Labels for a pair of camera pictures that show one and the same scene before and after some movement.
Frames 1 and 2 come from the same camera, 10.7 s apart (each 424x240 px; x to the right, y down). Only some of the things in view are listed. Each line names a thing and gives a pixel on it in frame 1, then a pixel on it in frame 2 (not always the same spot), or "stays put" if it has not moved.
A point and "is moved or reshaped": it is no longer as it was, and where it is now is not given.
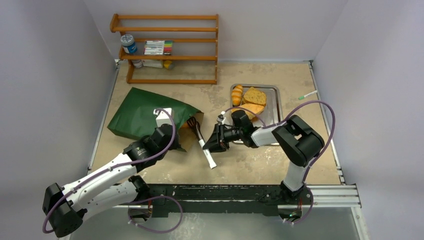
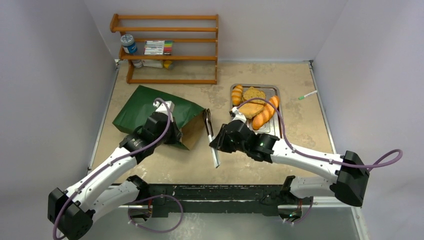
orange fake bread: [236, 94] stays put
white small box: [156, 63] stays put
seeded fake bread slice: [253, 96] stays put
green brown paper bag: [135, 118] is moved or reshaped
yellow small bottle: [167, 63] stays put
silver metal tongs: [195, 125] → [210, 132]
